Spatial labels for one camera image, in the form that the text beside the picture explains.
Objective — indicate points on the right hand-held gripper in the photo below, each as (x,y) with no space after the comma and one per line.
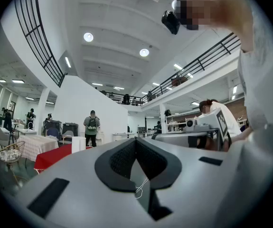
(209,123)

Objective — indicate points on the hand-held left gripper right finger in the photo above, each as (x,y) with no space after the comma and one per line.
(155,163)

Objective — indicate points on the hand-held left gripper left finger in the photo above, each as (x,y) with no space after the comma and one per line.
(119,163)

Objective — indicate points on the person's right forearm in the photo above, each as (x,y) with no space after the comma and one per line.
(243,134)

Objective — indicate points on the white rectangular bin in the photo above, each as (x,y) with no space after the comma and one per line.
(78,144)

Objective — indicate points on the light wooden chair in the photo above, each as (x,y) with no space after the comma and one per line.
(66,136)

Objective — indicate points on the red table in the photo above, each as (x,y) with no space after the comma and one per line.
(53,158)

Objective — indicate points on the blue chair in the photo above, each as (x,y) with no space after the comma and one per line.
(53,132)

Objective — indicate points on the straight black railing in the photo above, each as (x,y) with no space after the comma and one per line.
(198,64)

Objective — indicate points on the checked tablecloth table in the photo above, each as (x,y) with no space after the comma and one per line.
(39,146)

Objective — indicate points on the round ceiling light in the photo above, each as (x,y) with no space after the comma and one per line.
(88,37)
(144,52)

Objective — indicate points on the person's white shirt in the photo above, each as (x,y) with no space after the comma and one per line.
(259,79)

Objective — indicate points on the person's head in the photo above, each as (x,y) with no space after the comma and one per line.
(205,6)

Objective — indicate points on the curved black railing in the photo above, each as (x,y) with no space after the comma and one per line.
(40,37)

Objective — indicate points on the black head camera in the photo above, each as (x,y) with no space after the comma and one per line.
(171,21)

